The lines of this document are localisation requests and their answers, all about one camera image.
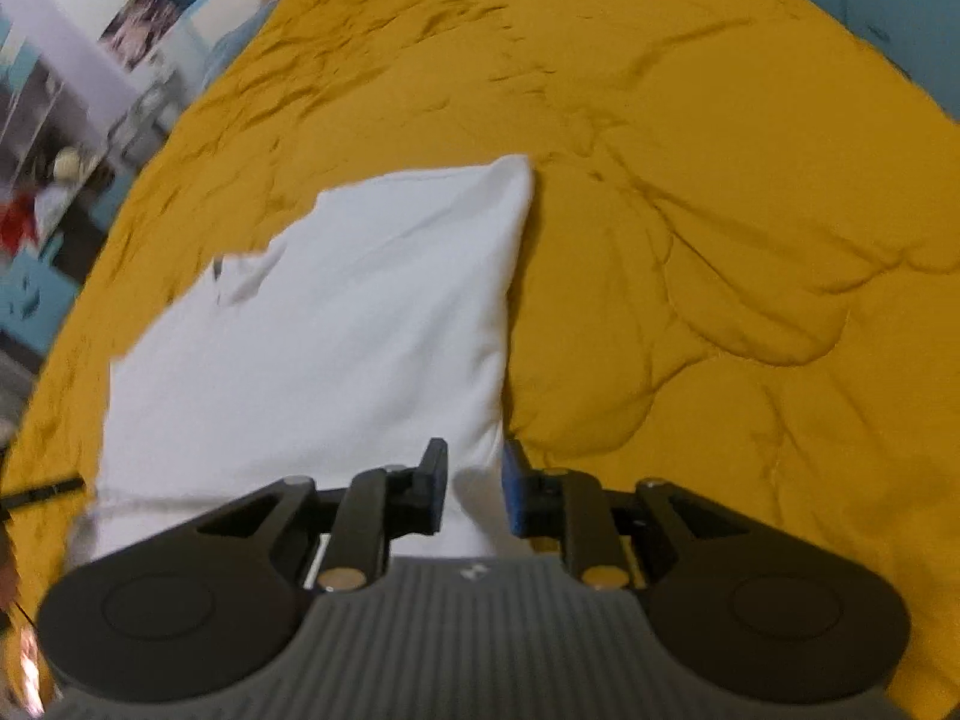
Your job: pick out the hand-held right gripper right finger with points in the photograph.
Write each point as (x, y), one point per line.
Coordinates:
(516, 496)

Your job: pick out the shelf with assorted things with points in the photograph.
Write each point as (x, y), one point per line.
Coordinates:
(52, 165)

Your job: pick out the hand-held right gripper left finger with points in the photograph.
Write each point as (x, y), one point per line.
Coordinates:
(433, 481)

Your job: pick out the white garment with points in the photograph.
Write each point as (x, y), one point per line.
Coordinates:
(322, 330)

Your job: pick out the light blue pillow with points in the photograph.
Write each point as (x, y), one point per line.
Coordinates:
(244, 34)

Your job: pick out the mustard yellow quilted blanket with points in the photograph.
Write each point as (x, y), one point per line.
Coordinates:
(675, 240)

